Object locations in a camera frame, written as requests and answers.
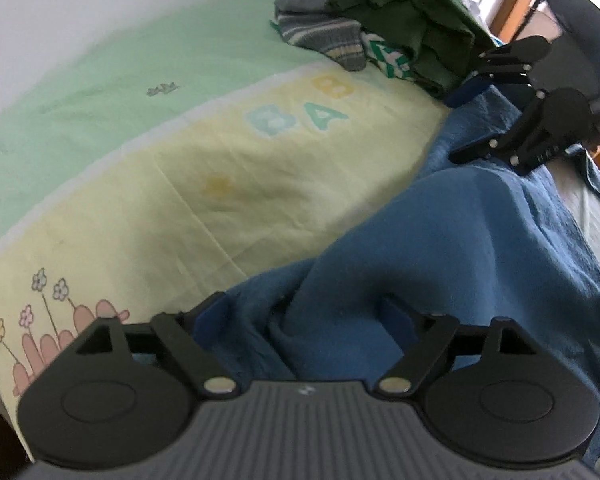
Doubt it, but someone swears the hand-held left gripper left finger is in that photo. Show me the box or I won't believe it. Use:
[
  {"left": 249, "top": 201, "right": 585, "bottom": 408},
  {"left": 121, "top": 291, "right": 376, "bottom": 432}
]
[{"left": 74, "top": 291, "right": 240, "bottom": 402}]

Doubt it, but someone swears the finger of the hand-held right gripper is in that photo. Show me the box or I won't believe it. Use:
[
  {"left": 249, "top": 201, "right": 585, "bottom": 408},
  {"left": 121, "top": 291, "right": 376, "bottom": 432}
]
[
  {"left": 450, "top": 92, "right": 557, "bottom": 178},
  {"left": 446, "top": 36, "right": 552, "bottom": 109}
]

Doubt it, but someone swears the grey striped knit sweater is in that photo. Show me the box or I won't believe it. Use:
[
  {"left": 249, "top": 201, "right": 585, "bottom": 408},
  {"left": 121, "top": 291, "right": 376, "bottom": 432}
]
[{"left": 270, "top": 0, "right": 368, "bottom": 72}]

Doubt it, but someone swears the dark green shirt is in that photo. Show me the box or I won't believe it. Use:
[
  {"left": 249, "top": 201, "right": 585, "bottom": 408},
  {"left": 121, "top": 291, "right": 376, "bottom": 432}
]
[{"left": 327, "top": 0, "right": 496, "bottom": 98}]

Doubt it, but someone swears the green white zigzag garment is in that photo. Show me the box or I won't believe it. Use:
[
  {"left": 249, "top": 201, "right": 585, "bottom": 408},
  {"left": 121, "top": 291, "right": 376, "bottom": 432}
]
[{"left": 360, "top": 32, "right": 416, "bottom": 81}]

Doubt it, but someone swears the yellow green printed bedsheet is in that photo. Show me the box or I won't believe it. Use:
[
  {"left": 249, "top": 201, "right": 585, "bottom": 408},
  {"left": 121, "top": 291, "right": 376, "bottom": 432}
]
[{"left": 0, "top": 0, "right": 600, "bottom": 401}]

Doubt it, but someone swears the blue towel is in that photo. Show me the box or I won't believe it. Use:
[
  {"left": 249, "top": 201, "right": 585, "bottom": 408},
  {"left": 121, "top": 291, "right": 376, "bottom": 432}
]
[{"left": 215, "top": 80, "right": 600, "bottom": 476}]

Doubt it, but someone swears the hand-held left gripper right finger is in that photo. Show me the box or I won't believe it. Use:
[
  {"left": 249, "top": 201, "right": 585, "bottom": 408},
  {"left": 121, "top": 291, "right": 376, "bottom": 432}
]
[{"left": 374, "top": 296, "right": 537, "bottom": 402}]

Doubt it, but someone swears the white shirt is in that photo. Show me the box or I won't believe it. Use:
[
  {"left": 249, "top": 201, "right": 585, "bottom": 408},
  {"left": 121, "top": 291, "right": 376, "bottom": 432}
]
[{"left": 459, "top": 0, "right": 498, "bottom": 43}]

